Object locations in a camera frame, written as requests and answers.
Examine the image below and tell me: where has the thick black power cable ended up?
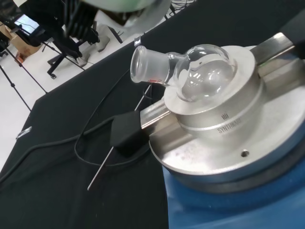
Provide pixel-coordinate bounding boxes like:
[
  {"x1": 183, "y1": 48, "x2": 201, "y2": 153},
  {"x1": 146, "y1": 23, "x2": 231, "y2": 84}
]
[{"x1": 0, "y1": 115, "x2": 117, "y2": 185}]

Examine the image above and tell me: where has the thin steel probe rod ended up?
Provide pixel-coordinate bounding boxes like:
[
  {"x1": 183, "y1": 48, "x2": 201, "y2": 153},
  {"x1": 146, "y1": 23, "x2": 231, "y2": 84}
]
[{"x1": 87, "y1": 84, "x2": 153, "y2": 191}]

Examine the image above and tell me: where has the thin black probe cable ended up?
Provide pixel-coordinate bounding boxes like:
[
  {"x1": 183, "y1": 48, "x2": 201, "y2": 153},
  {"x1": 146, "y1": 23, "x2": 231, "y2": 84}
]
[{"x1": 74, "y1": 69, "x2": 150, "y2": 167}]

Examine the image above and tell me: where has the black bench cloth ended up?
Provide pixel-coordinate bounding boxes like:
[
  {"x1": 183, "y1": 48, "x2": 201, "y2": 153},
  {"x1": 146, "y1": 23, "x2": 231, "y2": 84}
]
[{"x1": 0, "y1": 0, "x2": 305, "y2": 229}]

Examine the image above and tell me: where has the computer monitor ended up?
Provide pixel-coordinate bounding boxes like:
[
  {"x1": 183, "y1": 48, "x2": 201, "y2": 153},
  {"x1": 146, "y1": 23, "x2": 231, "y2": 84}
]
[{"x1": 13, "y1": 13, "x2": 40, "y2": 36}]

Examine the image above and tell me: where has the black tripod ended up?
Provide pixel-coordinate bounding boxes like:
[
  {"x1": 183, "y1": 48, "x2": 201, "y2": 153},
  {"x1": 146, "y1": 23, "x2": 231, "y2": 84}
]
[{"x1": 0, "y1": 42, "x2": 48, "y2": 113}]

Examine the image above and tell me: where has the brown cardboard box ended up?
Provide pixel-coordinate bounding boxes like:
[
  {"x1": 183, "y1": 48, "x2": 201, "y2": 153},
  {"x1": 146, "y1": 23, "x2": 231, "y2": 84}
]
[{"x1": 10, "y1": 32, "x2": 43, "y2": 57}]

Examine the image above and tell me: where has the person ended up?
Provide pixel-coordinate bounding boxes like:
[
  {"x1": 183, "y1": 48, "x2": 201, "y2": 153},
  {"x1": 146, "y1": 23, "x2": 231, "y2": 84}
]
[{"x1": 20, "y1": 0, "x2": 92, "y2": 68}]

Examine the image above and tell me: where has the black office chair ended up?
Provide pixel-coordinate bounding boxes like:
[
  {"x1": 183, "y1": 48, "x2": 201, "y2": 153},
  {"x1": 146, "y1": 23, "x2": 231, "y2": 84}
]
[{"x1": 42, "y1": 4, "x2": 101, "y2": 79}]

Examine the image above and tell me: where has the clear round-bottom glass flask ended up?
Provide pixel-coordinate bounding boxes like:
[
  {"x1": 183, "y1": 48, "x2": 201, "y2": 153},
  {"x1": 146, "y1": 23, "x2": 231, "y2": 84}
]
[{"x1": 130, "y1": 44, "x2": 238, "y2": 102}]

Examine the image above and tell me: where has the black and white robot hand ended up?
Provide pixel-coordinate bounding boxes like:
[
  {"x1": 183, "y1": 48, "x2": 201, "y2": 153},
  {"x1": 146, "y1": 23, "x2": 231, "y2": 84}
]
[{"x1": 81, "y1": 0, "x2": 174, "y2": 34}]

